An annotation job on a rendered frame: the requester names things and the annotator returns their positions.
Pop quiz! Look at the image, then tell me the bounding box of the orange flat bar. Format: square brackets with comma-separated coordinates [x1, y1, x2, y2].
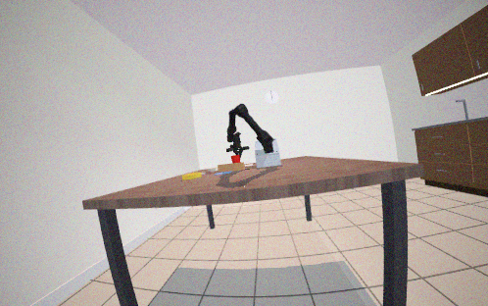
[218, 162, 245, 173]

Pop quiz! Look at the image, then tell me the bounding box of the yellow block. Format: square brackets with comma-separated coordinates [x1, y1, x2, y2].
[182, 173, 202, 180]

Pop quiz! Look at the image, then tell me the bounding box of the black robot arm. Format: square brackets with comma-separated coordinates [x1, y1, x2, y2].
[227, 104, 274, 153]

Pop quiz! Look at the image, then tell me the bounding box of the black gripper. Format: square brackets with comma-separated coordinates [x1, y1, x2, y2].
[226, 140, 249, 158]

